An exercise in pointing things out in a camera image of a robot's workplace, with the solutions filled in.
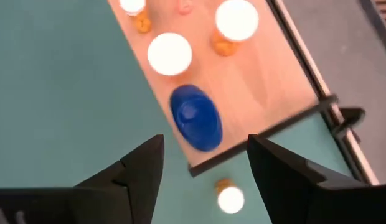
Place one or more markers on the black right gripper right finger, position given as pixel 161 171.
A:
pixel 305 202

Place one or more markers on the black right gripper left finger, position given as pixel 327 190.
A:
pixel 102 205

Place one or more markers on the large orange pill bottle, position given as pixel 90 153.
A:
pixel 231 199
pixel 236 20
pixel 169 53

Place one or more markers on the blue Tums bottle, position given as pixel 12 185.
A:
pixel 196 118

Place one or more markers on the small orange pill bottle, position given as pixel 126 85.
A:
pixel 132 5

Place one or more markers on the green table mat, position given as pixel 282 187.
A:
pixel 56 93

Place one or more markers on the black frame clamp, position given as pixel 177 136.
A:
pixel 350 116

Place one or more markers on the wooden shelf with black frame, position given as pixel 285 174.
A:
pixel 258 84

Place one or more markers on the black metal table frame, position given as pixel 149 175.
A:
pixel 301 53

